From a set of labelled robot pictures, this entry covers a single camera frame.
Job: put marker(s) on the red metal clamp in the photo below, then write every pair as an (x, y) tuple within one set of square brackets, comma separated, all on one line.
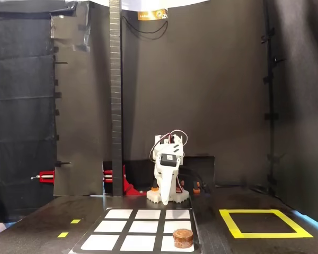
[(46, 176)]

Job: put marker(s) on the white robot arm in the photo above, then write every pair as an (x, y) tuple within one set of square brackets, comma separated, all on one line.
[(178, 140)]

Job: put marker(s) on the small yellow tape marker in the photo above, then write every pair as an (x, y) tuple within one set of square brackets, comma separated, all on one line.
[(62, 234), (75, 221)]

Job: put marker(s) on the thin black taped pole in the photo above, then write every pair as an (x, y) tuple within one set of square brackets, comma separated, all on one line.
[(269, 105)]

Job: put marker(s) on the black white grid mat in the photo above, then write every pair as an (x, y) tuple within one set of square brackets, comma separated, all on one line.
[(133, 227)]

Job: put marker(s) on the white perforated base plate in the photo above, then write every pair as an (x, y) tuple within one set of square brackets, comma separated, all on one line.
[(181, 196)]

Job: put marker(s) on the tall black vertical post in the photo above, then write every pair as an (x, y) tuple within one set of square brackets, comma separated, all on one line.
[(115, 105)]

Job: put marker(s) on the dark grey cardboard panel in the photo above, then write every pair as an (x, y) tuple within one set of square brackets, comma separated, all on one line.
[(79, 119)]

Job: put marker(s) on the orange LeRobot logo sticker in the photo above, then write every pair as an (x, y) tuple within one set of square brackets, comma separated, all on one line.
[(151, 14)]

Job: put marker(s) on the low black back board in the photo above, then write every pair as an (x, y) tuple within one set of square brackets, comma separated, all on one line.
[(198, 169)]

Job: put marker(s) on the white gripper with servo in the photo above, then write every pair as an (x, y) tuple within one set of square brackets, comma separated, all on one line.
[(164, 174)]

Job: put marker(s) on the yellow tape square outline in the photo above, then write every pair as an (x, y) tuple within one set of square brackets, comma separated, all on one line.
[(290, 223)]

